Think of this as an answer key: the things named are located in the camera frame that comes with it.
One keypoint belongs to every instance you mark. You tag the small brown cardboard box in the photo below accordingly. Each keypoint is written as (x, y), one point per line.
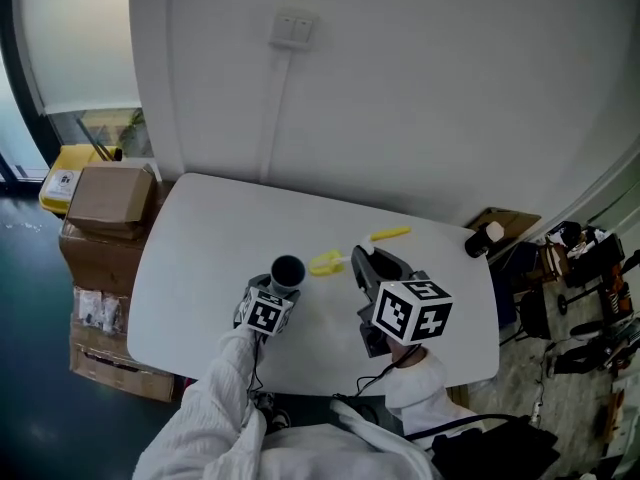
(110, 198)

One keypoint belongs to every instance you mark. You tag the person's white clothed torso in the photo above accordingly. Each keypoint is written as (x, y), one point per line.
(325, 453)

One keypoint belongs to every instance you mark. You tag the flat brown cardboard box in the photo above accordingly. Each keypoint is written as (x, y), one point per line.
(115, 373)

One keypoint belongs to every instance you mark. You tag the green potted plant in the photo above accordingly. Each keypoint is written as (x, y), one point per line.
(136, 133)

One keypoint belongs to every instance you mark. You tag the black window frame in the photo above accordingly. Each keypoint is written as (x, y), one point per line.
(22, 83)

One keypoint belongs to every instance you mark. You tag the leaning brown cardboard sheet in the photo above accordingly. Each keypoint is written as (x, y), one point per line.
(515, 220)

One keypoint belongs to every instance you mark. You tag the black and white shoe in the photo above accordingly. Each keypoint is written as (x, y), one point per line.
(279, 418)

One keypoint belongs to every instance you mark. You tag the clear bags of parts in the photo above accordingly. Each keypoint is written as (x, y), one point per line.
(95, 310)

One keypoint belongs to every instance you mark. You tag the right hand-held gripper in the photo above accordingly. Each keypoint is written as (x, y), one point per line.
(400, 313)

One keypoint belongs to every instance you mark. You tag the white wall light switch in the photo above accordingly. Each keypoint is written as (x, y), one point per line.
(294, 28)

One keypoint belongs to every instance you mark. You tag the black bottle with white cap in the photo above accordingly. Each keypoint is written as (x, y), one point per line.
(480, 242)

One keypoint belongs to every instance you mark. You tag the person's right forearm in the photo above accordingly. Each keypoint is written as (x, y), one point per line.
(422, 393)

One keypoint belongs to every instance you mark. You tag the large brown cardboard box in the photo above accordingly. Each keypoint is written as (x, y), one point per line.
(100, 263)

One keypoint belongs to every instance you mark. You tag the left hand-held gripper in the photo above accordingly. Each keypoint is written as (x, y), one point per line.
(262, 315)

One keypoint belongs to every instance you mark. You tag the pile of robot equipment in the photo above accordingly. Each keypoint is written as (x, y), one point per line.
(595, 288)

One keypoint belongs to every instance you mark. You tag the black bag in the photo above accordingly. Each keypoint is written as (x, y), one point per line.
(495, 448)

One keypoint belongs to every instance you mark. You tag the yellow bin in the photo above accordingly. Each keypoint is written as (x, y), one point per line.
(65, 173)

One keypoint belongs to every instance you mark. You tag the white power strip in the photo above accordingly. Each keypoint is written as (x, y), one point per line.
(536, 413)

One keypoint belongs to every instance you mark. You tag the yellow and white brush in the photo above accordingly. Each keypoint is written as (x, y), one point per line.
(390, 233)

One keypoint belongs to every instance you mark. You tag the person's left forearm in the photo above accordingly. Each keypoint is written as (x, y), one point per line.
(210, 408)

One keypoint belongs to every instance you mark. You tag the dark grey cup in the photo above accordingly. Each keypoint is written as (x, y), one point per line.
(287, 269)

